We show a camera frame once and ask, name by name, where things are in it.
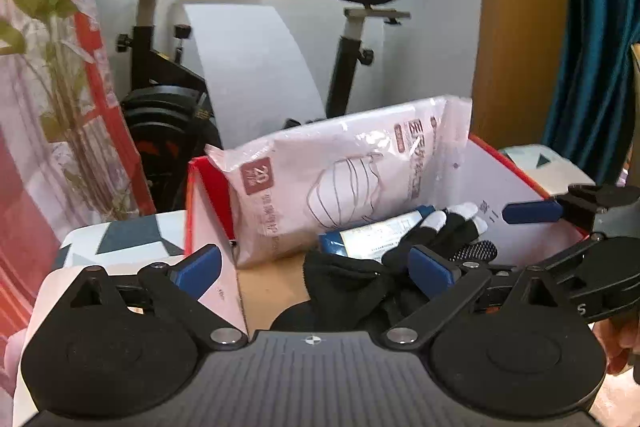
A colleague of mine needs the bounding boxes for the blue white wipes pack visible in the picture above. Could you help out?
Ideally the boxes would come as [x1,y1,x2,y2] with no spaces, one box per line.
[318,205,435,261]

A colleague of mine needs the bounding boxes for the black white-tipped glove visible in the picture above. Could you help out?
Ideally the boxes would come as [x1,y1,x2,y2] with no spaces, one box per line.
[271,202,498,334]

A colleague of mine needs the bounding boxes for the white face mask pack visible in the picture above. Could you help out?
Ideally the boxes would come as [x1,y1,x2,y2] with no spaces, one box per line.
[206,96,472,268]

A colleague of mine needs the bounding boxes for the person's right hand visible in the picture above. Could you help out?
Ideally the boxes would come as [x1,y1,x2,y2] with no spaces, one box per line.
[592,311,639,375]

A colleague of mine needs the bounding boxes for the red strawberry cardboard box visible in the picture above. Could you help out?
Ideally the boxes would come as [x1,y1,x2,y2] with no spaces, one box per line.
[183,133,589,338]

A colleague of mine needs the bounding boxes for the teal curtain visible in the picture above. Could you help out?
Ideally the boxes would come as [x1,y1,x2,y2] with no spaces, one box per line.
[542,0,639,184]

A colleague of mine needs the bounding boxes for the pink printed backdrop poster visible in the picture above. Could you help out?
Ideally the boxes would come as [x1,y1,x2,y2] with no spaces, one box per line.
[0,0,158,343]

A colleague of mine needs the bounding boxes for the black exercise bike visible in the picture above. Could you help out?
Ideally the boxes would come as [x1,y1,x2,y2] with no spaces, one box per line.
[116,0,411,212]

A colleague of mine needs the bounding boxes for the white curved board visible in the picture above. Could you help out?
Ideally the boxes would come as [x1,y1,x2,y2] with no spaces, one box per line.
[184,4,326,148]

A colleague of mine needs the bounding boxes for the wooden door frame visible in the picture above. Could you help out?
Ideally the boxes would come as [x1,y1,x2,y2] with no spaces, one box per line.
[472,0,567,148]

